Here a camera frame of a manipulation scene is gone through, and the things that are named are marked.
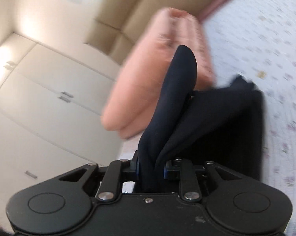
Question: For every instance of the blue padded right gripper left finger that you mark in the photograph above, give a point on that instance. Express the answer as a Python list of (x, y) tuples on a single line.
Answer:
[(135, 166)]

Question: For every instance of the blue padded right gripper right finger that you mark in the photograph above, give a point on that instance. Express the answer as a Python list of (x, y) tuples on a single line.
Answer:
[(168, 169)]

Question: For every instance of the dark navy garment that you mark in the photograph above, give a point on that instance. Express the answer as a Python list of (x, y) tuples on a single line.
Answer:
[(224, 125)]

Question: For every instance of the folded peach pink quilt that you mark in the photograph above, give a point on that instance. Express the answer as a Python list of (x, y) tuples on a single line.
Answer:
[(134, 96)]

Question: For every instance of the beige padded headboard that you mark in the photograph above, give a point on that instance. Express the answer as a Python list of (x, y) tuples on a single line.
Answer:
[(119, 23)]

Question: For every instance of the white floral quilted bedspread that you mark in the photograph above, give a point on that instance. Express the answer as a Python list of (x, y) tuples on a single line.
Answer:
[(255, 39)]

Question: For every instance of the white wardrobe with handles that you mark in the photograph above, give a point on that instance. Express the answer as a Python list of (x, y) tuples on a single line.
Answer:
[(50, 117)]

